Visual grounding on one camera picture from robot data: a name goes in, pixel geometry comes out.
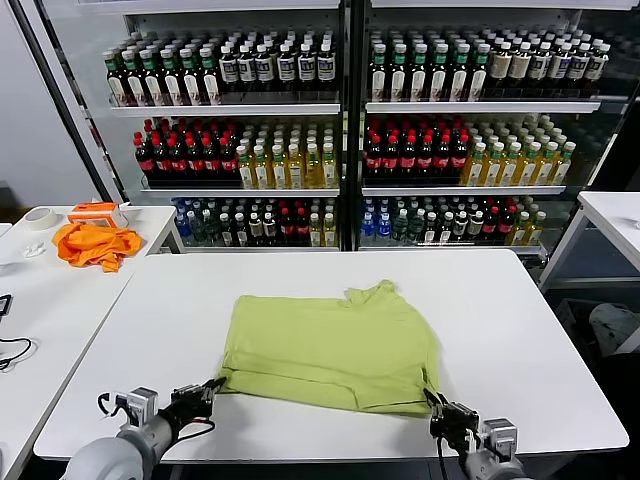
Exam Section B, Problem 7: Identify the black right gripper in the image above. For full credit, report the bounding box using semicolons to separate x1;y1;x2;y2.
423;388;479;444

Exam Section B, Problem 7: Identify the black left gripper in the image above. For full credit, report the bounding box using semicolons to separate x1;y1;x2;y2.
162;377;228;434

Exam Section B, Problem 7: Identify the lime green t-shirt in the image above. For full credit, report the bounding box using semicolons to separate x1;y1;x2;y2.
218;279;444;417

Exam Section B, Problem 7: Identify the white side table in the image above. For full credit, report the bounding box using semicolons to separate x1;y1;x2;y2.
0;204;186;281

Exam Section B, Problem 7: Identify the red cap cola bottle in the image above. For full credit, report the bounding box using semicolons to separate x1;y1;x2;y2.
482;207;500;244
415;134;435;182
133;137;155;184
398;134;418;182
364;134;384;182
293;208;310;247
220;136;239;182
186;137;205;184
498;207;516;244
449;133;470;181
152;137;172;184
169;137;189;184
277;208;295;247
203;136;222;184
381;134;401;182
432;134;453;182

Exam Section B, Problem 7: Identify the orange crumpled cloth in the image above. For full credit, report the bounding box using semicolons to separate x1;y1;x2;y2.
52;222;145;274

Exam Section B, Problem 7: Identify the grey plastic bag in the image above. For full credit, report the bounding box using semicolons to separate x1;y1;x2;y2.
587;302;640;359

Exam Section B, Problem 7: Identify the orange white carton box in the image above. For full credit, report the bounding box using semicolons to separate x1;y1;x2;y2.
67;201;132;230

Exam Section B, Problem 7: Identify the beige masking tape roll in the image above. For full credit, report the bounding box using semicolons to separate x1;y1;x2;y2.
23;207;59;232

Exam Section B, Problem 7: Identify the drinks cabinet with shelves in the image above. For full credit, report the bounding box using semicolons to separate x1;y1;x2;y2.
74;0;352;254
349;0;640;257

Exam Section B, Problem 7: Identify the green cap dark tea bottle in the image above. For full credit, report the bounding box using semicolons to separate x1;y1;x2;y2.
179;47;202;107
369;43;389;104
159;48;184;107
448;43;471;104
140;48;165;107
103;49;129;107
467;43;492;104
198;47;222;106
408;43;429;104
428;43;450;104
389;43;409;104
122;49;146;107

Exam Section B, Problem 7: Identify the black framed glass door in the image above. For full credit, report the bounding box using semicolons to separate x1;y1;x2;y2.
9;0;132;206

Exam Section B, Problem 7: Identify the white cap navy label bottle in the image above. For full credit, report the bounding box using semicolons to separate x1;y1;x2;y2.
547;43;571;91
584;44;611;94
237;43;258;94
316;42;336;94
567;43;591;92
297;42;317;94
219;43;240;94
255;43;275;94
528;42;552;91
277;42;297;94

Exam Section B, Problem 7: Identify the white cap beige label bottle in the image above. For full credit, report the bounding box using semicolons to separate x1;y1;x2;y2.
508;42;532;91
488;42;512;91

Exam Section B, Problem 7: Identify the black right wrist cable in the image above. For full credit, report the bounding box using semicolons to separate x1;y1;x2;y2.
434;434;449;480

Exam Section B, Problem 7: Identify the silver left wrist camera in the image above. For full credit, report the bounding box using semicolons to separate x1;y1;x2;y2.
115;387;159;426

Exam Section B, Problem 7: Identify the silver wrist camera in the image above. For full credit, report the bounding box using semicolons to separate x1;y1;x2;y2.
479;417;519;454
115;387;159;426

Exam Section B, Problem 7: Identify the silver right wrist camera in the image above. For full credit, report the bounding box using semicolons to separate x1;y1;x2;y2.
479;417;519;454

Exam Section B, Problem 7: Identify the thin black table cable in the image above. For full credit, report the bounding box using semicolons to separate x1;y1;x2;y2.
0;337;35;372

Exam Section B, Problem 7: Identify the white table grey frame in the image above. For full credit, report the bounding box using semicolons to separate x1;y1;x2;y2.
537;191;640;292

